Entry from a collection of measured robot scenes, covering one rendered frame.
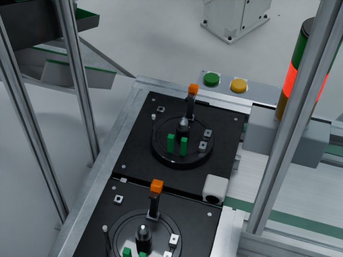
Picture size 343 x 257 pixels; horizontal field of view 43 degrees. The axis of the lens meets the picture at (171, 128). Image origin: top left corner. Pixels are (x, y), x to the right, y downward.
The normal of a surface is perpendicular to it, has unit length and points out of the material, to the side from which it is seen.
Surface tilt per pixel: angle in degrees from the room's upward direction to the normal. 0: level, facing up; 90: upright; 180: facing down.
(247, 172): 0
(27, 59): 90
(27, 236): 0
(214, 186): 0
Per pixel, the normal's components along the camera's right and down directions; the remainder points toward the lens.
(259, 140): -0.29, 0.74
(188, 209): 0.01, -0.62
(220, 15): -0.75, 0.51
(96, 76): 0.89, 0.36
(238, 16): 0.67, 0.59
